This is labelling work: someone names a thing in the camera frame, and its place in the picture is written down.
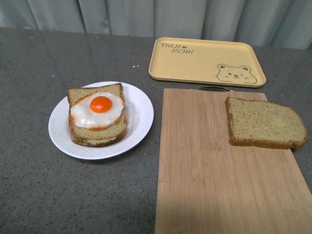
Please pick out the bamboo cutting board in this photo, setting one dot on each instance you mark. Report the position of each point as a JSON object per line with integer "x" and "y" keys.
{"x": 208, "y": 186}

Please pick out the fried egg toy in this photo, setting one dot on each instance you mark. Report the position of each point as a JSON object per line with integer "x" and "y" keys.
{"x": 96, "y": 111}

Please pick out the white round plate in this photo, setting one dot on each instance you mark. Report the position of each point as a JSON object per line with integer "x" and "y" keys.
{"x": 140, "y": 118}

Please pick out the metal cutting board handle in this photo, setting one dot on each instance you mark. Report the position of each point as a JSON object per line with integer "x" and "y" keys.
{"x": 215, "y": 89}

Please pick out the bread slice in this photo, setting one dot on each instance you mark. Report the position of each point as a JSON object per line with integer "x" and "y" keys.
{"x": 97, "y": 138}
{"x": 264, "y": 124}

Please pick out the yellow bear tray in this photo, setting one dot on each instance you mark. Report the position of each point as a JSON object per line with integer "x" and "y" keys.
{"x": 207, "y": 62}

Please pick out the grey curtain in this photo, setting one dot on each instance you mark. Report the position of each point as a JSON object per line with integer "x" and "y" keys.
{"x": 277, "y": 23}

